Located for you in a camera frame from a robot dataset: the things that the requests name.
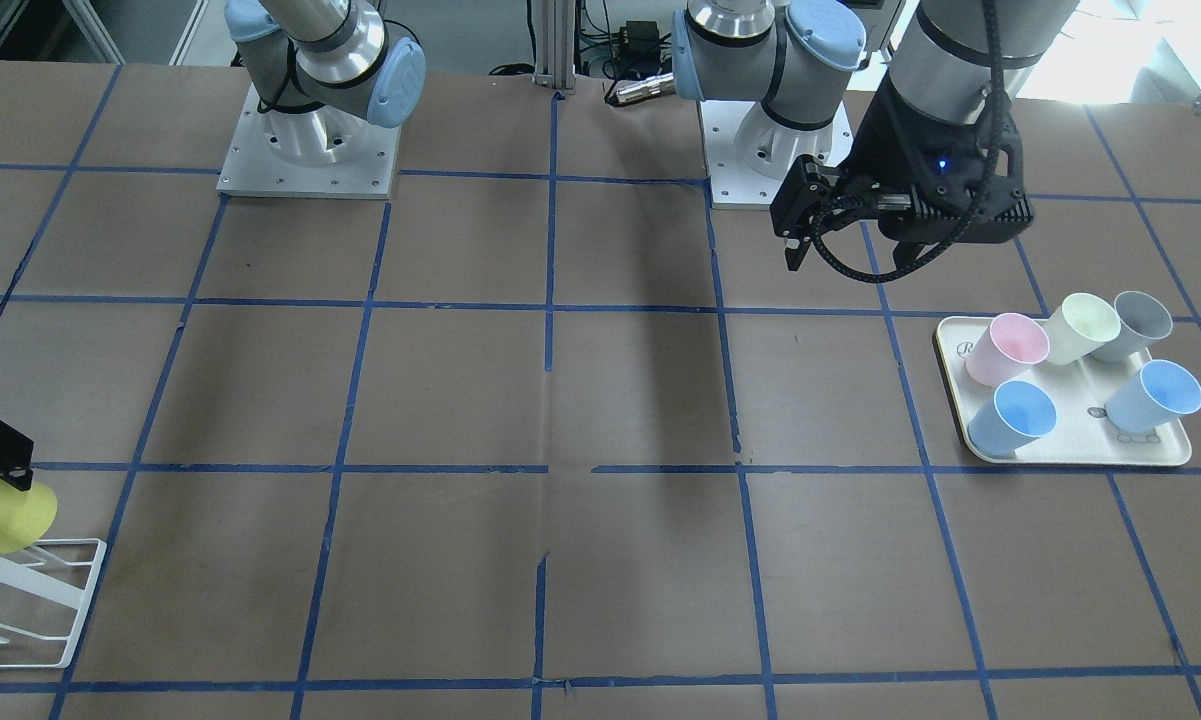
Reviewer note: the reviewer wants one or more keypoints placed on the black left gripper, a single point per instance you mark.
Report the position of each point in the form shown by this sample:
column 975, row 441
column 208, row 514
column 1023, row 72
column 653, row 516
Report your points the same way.
column 897, row 138

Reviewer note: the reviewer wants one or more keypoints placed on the yellow cup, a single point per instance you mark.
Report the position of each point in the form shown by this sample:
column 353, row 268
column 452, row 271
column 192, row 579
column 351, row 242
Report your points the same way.
column 25, row 516

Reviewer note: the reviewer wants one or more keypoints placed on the silver base plate arm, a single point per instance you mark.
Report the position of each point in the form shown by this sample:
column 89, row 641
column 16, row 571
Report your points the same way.
column 748, row 154
column 325, row 154

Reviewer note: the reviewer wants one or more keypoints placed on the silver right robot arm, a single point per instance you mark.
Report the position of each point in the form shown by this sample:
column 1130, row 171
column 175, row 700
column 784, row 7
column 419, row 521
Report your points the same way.
column 326, row 74

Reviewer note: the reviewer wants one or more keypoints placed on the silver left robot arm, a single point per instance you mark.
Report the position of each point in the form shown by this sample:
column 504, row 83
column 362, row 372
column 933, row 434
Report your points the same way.
column 796, row 62

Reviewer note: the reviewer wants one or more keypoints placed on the pink cup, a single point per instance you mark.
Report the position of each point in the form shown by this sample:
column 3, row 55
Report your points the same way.
column 1012, row 345

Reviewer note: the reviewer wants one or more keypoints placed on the blue cup off tray corner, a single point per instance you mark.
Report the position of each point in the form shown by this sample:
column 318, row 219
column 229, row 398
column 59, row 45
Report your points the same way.
column 1017, row 414

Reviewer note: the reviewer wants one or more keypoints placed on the cream cup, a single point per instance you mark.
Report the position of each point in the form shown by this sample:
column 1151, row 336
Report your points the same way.
column 1081, row 323

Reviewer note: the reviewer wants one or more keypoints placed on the grey cup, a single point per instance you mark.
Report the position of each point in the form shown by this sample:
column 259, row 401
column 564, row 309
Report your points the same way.
column 1144, row 321

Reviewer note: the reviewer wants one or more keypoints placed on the blue cup on tray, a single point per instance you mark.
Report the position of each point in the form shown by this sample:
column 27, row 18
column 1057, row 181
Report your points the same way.
column 1160, row 392

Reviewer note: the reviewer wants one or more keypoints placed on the beige plastic tray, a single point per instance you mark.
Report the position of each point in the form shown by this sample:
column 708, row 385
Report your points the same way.
column 1083, row 435

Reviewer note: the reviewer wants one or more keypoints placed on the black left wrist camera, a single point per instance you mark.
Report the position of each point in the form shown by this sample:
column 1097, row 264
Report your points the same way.
column 807, row 189

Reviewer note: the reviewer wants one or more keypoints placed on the white wire cup rack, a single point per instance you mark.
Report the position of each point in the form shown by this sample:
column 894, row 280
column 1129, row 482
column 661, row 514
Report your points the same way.
column 46, row 593

